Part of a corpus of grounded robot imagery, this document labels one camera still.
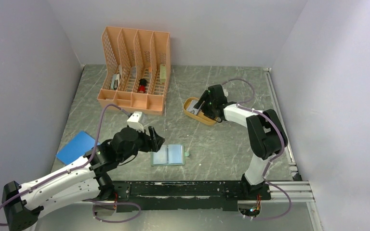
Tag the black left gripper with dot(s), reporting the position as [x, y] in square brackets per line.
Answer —
[151, 142]

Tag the blue notebook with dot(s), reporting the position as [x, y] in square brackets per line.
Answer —
[76, 148]

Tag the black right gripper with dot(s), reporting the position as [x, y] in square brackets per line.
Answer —
[201, 100]

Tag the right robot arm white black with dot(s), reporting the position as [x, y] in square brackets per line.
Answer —
[266, 134]

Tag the light blue credit card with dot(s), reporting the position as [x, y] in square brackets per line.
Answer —
[175, 154]

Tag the card in yellow tray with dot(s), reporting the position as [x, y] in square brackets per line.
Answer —
[192, 109]

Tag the peach plastic file organizer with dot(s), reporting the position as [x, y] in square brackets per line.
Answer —
[136, 54]

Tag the aluminium rail frame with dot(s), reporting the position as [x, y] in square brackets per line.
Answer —
[294, 191]

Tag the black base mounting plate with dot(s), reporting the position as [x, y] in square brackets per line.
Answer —
[173, 195]

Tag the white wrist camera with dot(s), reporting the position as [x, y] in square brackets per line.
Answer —
[136, 121]
[226, 93]

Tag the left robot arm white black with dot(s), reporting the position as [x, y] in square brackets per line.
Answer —
[85, 178]

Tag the grey white utility knife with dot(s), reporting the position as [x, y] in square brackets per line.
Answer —
[115, 81]

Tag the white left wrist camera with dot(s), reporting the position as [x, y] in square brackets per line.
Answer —
[136, 121]

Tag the red black small bottle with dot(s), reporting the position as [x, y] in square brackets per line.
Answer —
[142, 86]

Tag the yellow oval tray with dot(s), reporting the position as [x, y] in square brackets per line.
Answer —
[200, 117]

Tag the pale green eraser box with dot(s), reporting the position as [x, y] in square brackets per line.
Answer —
[162, 74]

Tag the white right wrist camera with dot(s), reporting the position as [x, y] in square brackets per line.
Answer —
[226, 93]

